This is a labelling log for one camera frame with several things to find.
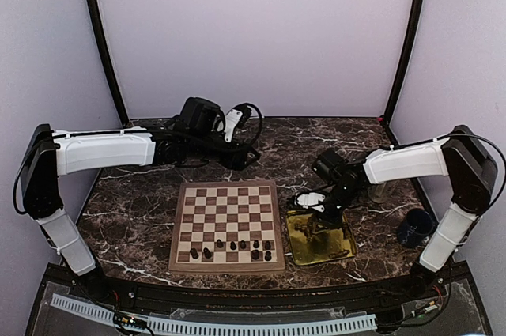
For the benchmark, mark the black frame post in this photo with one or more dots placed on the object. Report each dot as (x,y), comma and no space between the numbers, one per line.
(105,58)
(403,62)

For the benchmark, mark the dark chess piece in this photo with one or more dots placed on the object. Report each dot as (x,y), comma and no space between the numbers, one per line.
(206,253)
(194,253)
(268,256)

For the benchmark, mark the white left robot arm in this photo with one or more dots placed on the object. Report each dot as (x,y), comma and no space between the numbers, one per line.
(52,154)

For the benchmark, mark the gold metal tray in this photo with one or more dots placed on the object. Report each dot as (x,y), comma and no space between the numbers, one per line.
(294,217)

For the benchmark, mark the right black frame post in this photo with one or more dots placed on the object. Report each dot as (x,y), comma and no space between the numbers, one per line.
(403,62)

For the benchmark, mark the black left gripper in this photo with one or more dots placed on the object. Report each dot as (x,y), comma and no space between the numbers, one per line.
(236,160)

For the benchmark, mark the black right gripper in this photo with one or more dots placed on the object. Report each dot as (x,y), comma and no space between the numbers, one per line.
(330,222)

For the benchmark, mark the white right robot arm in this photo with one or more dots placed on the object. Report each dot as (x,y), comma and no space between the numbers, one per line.
(461,156)

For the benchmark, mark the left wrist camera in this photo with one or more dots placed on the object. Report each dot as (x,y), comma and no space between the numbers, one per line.
(236,118)

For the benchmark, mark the wooden chess board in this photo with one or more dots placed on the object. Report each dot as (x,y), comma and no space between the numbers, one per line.
(230,211)

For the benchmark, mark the white slotted cable duct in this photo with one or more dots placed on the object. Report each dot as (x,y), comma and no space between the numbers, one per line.
(190,322)

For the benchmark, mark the white coral pattern mug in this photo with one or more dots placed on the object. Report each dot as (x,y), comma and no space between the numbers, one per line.
(379,193)

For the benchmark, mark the left black frame post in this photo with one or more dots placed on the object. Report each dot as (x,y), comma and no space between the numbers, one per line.
(105,58)

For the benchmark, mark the pile of dark chess pieces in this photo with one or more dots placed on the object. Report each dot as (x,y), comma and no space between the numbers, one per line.
(319,238)

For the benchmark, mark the dark blue mug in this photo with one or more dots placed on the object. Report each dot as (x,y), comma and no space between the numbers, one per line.
(414,228)

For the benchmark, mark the black front rail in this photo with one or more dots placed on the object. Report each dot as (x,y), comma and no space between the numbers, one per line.
(362,296)

